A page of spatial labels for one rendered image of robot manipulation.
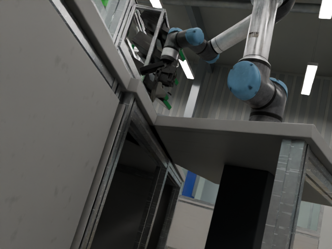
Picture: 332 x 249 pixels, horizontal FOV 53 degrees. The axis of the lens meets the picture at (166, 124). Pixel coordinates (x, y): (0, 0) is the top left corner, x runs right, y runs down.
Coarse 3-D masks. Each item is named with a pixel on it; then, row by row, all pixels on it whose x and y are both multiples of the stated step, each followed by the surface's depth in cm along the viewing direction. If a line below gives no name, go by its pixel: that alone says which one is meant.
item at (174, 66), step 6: (162, 60) 153; (168, 60) 151; (174, 60) 151; (168, 66) 151; (174, 66) 150; (156, 72) 148; (162, 72) 149; (168, 72) 148; (174, 72) 149; (162, 78) 149; (168, 78) 148; (174, 78) 151; (162, 84) 153; (168, 84) 150
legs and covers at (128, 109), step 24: (120, 96) 70; (120, 120) 67; (144, 120) 85; (120, 144) 70; (144, 144) 101; (120, 168) 213; (168, 168) 141; (96, 192) 64; (120, 192) 214; (144, 192) 212; (168, 192) 210; (96, 216) 66; (120, 216) 209; (144, 216) 132; (168, 216) 202; (96, 240) 207; (120, 240) 205; (144, 240) 130
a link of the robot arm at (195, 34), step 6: (186, 30) 147; (192, 30) 144; (198, 30) 144; (180, 36) 148; (186, 36) 145; (192, 36) 143; (198, 36) 144; (180, 42) 149; (186, 42) 147; (192, 42) 145; (198, 42) 144; (204, 42) 150; (192, 48) 150; (198, 48) 150; (204, 48) 151
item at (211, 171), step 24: (168, 120) 89; (192, 120) 84; (216, 120) 80; (240, 120) 76; (168, 144) 110; (192, 144) 100; (216, 144) 92; (240, 144) 85; (264, 144) 79; (312, 144) 69; (192, 168) 147; (216, 168) 129; (264, 168) 105; (312, 192) 121
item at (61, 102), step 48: (0, 0) 30; (48, 0) 37; (0, 48) 31; (48, 48) 39; (96, 48) 53; (0, 96) 33; (48, 96) 41; (96, 96) 55; (0, 144) 35; (48, 144) 44; (96, 144) 60; (0, 192) 36; (48, 192) 47; (0, 240) 39; (48, 240) 50
